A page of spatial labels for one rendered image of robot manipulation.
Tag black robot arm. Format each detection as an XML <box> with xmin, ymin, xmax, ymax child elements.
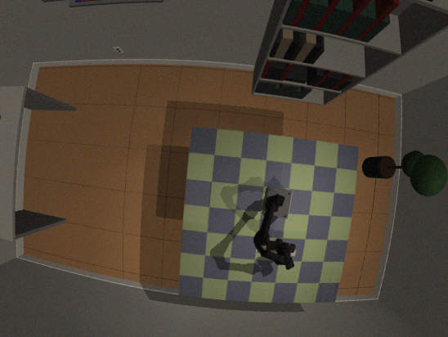
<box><xmin>253</xmin><ymin>194</ymin><xmax>294</xmax><ymax>270</ymax></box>

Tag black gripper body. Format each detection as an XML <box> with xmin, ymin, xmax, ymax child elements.
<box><xmin>270</xmin><ymin>240</ymin><xmax>296</xmax><ymax>253</ymax></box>

